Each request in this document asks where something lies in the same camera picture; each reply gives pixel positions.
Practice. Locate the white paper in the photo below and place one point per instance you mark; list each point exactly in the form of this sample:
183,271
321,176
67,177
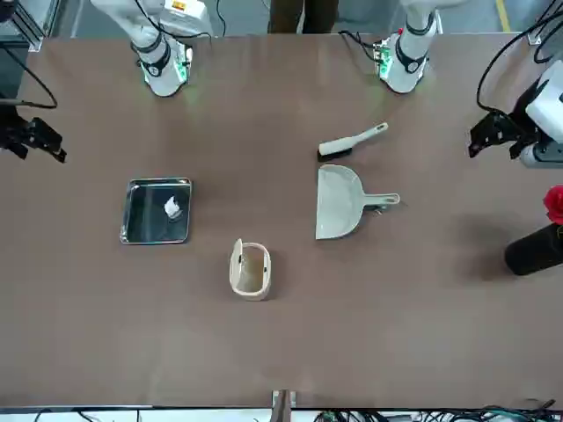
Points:
171,206

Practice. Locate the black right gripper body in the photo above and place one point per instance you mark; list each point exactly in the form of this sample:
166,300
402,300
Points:
15,127

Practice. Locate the pale hand brush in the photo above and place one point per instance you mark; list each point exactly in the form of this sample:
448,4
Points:
338,144

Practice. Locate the cream bin with swing lid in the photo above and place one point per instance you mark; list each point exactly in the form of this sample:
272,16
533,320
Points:
237,264

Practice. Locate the aluminium frame corner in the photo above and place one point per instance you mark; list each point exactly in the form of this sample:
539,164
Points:
41,26

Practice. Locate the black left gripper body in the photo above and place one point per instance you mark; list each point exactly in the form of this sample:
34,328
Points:
516,129

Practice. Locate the aluminium post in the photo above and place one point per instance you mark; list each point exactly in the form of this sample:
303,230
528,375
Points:
283,406

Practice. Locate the black cylindrical vase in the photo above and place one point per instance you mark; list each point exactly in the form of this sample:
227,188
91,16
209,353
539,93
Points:
532,255

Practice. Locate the white desk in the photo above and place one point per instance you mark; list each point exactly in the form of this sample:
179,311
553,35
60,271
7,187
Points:
198,416

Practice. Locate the person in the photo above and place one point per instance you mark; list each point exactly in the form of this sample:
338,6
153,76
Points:
303,15

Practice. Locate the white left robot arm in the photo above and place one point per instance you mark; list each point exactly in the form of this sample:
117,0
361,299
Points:
407,70

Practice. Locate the metal tray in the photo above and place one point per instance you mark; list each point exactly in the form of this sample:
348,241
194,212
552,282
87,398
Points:
141,220

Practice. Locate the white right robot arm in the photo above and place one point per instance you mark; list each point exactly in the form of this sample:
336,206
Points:
163,66

